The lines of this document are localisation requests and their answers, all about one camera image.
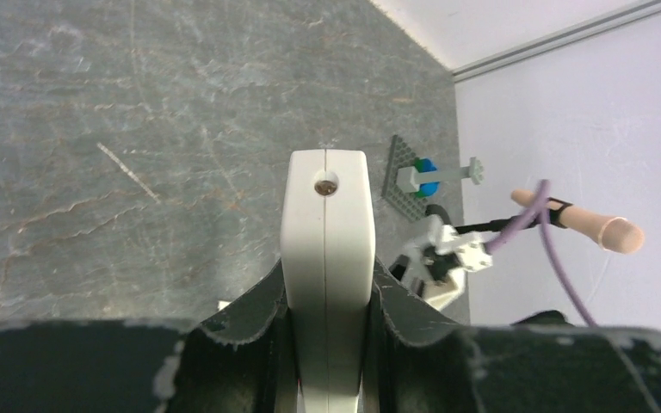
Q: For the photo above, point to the green lego brick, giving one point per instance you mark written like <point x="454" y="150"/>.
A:
<point x="420" y="168"/>

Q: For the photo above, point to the grey lego brick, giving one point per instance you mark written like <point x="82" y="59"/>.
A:
<point x="408" y="179"/>

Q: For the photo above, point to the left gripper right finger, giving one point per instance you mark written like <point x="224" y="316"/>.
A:
<point x="418" y="360"/>

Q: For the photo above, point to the white remote control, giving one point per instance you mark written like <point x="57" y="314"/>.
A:
<point x="327" y="259"/>

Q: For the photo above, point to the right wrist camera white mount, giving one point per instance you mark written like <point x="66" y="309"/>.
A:
<point x="435" y="263"/>

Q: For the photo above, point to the grey lego baseplate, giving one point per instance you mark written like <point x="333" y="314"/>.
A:
<point x="407" y="205"/>

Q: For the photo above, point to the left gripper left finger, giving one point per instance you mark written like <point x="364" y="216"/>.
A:
<point x="237" y="360"/>

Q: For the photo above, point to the black stand with pink disc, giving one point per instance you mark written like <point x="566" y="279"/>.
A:
<point x="610" y="233"/>

